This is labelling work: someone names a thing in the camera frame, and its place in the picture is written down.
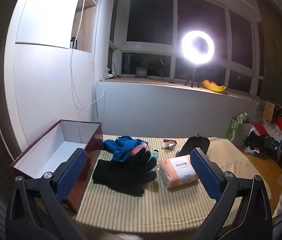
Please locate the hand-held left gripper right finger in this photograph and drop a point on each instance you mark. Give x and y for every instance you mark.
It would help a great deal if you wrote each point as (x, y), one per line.
(207, 177)

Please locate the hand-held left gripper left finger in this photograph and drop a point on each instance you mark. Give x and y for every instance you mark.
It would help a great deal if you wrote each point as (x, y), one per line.
(73, 173)

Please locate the dark red cardboard box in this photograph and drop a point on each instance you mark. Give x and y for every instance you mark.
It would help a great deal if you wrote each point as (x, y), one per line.
(55, 155)

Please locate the pink tissue pack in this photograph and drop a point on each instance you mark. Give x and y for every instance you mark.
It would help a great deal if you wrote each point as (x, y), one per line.
(178, 172)

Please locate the black soft pouch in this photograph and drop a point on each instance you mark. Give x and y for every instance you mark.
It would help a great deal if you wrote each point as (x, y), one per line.
(193, 145)

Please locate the black knit glove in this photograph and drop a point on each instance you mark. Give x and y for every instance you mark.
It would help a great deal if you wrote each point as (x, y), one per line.
(108, 173)
(142, 161)

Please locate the pale blue cream tube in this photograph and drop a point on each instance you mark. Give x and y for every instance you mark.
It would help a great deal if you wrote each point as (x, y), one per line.
(154, 155)

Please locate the red and white snack packet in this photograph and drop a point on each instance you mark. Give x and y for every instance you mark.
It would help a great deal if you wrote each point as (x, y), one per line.
(169, 144)

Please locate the green and white shopping bag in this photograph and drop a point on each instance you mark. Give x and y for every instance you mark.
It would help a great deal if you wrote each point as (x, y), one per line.
(235, 130)

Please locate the blue fleece cloth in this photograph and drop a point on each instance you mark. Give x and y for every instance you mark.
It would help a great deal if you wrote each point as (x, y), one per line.
(123, 147)

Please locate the dark clutter pile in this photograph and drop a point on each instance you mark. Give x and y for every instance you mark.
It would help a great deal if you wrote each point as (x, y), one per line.
(263, 142)

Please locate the clear plastic bag red print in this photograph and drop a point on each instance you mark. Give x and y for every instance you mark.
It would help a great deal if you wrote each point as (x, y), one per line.
(137, 150)

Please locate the striped yellow table cloth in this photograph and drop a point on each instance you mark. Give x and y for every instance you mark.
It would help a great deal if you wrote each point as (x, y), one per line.
(131, 212)

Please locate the yellow fruit bowl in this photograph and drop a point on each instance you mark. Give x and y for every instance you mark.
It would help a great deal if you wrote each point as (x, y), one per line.
(214, 88)

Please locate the brown cardboard box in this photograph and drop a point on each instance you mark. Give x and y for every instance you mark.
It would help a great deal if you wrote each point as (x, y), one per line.
(270, 111)

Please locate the white power strip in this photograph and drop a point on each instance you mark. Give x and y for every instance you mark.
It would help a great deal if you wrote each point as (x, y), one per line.
(111, 74)

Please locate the wooden window sill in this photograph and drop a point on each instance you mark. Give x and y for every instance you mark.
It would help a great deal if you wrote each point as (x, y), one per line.
(156, 81)

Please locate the small leafy potted plant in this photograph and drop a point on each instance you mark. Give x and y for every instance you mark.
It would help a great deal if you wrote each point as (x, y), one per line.
(156, 71)

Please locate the potted plant in grey pot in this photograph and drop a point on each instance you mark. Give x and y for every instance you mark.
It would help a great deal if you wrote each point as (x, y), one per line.
(141, 71)

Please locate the dark olive curtain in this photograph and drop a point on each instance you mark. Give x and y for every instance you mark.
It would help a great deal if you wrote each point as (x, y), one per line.
(278, 55)

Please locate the white framed window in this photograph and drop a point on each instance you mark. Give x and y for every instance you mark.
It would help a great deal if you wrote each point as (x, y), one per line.
(173, 30)

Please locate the wooden wall shelf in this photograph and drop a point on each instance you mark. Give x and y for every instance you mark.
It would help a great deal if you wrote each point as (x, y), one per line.
(86, 17)

